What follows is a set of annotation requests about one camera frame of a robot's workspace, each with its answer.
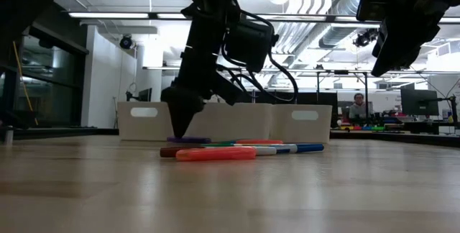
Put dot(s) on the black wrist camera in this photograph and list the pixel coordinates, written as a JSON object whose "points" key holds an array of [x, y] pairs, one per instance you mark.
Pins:
{"points": [[375, 3], [251, 46]]}

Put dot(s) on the red-orange stubby highlighter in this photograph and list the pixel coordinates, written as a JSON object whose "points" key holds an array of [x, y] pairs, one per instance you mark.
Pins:
{"points": [[262, 141]]}

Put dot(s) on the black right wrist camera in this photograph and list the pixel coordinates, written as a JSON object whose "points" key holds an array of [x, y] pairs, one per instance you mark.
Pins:
{"points": [[375, 3]]}

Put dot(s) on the black computer monitor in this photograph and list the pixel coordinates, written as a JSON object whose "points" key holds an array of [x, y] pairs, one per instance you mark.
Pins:
{"points": [[418, 101]]}

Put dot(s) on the orange stubby highlighter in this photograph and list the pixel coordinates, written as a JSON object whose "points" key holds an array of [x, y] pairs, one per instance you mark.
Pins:
{"points": [[215, 154]]}

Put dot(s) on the ceiling light strip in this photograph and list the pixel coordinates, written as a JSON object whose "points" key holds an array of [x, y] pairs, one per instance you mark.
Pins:
{"points": [[108, 15]]}

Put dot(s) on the colourful toy blocks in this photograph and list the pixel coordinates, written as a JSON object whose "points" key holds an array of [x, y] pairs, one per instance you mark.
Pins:
{"points": [[359, 128]]}

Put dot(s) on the blue thin marker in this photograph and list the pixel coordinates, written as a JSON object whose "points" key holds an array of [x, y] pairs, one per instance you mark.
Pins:
{"points": [[309, 148]]}

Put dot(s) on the small white cylinder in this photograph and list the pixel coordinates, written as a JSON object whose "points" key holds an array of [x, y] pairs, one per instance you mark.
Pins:
{"points": [[9, 136]]}

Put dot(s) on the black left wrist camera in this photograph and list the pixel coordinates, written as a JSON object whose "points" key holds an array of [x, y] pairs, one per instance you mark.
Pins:
{"points": [[251, 46]]}

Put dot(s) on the small black monitor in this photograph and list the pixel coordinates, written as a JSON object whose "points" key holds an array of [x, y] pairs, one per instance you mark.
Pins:
{"points": [[145, 95]]}

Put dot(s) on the brown thin marker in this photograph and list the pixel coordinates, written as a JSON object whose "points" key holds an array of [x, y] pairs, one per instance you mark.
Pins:
{"points": [[172, 151]]}

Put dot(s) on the white plastic bin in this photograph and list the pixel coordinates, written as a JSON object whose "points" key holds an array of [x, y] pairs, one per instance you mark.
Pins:
{"points": [[233, 125], [143, 128], [287, 128]]}

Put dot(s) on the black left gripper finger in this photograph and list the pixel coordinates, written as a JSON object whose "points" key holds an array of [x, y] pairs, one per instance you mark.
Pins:
{"points": [[183, 107]]}

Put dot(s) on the person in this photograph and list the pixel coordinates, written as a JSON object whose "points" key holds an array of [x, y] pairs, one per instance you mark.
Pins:
{"points": [[357, 110]]}

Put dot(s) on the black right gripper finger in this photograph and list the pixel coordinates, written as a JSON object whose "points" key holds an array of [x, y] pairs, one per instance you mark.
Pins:
{"points": [[399, 53]]}

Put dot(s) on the black ceiling camera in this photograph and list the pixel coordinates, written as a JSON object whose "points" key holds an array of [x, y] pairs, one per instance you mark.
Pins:
{"points": [[125, 42]]}

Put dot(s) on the black aluminium table frame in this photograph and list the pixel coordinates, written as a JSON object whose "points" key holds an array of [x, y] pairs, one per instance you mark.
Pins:
{"points": [[64, 132]]}

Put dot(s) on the dark purple stubby highlighter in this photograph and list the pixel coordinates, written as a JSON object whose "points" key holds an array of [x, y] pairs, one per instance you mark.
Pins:
{"points": [[194, 140]]}

